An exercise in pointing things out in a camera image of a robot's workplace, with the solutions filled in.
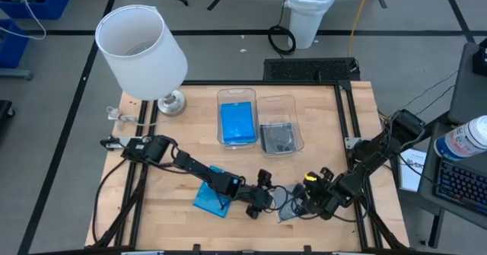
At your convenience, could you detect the blue jewel case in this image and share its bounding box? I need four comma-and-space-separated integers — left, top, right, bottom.
192, 165, 239, 219
221, 137, 257, 146

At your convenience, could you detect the black backlit keyboard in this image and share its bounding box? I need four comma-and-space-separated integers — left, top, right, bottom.
433, 158, 487, 216

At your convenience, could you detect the black perforated metal box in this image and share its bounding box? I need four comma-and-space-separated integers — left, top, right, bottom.
263, 57, 361, 83

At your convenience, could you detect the white lamp power cord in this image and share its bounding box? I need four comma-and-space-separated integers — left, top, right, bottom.
106, 105, 159, 129

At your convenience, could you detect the white trash bin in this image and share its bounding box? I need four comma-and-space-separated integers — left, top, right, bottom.
283, 0, 340, 50

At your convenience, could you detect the thin white cable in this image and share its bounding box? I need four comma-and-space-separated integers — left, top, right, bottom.
0, 0, 47, 41

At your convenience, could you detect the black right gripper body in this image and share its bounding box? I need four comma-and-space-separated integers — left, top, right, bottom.
300, 166, 345, 222

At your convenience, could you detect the grey flat panel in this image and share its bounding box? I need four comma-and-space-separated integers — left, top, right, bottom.
447, 41, 487, 126

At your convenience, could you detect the black aluminium table frame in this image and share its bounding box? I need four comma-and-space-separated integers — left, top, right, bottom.
85, 78, 411, 255

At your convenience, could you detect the thick black power cable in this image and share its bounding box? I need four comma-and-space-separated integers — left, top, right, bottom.
92, 156, 130, 244

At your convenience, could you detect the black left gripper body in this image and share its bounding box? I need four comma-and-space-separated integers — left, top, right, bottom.
235, 168, 275, 220

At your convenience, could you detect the yellow cable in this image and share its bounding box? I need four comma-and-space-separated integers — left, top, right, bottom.
347, 0, 374, 58

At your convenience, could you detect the clear black jewel case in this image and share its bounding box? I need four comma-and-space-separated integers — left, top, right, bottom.
259, 125, 298, 155
259, 123, 298, 154
274, 183, 307, 223

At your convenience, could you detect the black coiled cable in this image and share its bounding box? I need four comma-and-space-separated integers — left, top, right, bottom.
267, 0, 297, 56

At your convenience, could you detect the small black device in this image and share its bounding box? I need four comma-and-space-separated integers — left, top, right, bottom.
473, 37, 487, 77

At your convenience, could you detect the white wipes canister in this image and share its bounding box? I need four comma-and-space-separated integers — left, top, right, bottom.
433, 114, 487, 162

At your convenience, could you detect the blue storage bin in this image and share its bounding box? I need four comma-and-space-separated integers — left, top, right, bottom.
0, 0, 72, 20
0, 18, 30, 69

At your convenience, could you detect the white shade table lamp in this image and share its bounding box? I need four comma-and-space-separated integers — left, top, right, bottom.
94, 5, 189, 117

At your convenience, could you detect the clear plastic bin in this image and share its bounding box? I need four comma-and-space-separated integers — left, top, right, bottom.
256, 94, 306, 159
216, 88, 260, 151

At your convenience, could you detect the dark grey computer desk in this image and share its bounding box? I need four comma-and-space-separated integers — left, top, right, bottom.
395, 110, 487, 248

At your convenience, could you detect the white printed paper sign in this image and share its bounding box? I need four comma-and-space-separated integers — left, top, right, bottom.
397, 147, 428, 193

